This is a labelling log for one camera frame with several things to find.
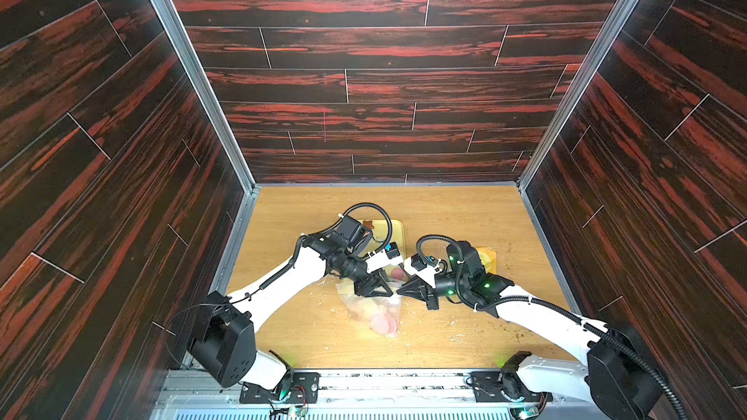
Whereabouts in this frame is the yellow tray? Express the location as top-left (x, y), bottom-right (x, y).
top-left (359, 219), bottom-right (407, 256)

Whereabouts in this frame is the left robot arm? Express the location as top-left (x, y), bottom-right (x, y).
top-left (186, 202), bottom-right (403, 391)

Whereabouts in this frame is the pink round cookie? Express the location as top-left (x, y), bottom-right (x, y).
top-left (370, 314), bottom-right (397, 336)

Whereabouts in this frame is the clear resealable bag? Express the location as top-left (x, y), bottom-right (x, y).
top-left (337, 279), bottom-right (402, 336)
top-left (477, 247), bottom-right (498, 274)

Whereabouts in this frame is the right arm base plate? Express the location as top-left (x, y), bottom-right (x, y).
top-left (464, 371), bottom-right (554, 404)

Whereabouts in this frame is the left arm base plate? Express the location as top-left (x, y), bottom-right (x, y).
top-left (239, 371), bottom-right (320, 404)

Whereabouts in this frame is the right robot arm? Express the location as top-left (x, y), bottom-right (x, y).
top-left (398, 234), bottom-right (688, 419)

